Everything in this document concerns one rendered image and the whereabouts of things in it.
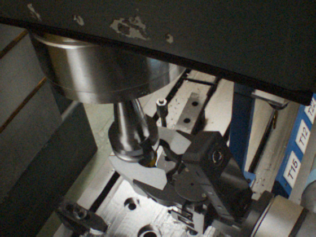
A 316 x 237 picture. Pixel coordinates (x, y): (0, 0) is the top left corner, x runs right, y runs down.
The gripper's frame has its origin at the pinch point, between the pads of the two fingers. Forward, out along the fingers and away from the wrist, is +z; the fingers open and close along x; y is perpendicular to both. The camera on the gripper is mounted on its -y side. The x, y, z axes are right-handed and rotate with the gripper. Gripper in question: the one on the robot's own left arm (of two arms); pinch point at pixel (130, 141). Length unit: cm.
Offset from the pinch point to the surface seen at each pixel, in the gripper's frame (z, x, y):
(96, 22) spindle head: -12.0, -11.1, -30.0
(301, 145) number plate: -17, 40, 35
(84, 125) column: 47, 24, 52
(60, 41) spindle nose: -3.2, -7.7, -23.4
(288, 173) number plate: -17.2, 29.9, 33.9
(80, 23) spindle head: -10.9, -11.2, -29.8
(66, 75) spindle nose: -2.8, -7.9, -19.7
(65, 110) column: 49, 20, 41
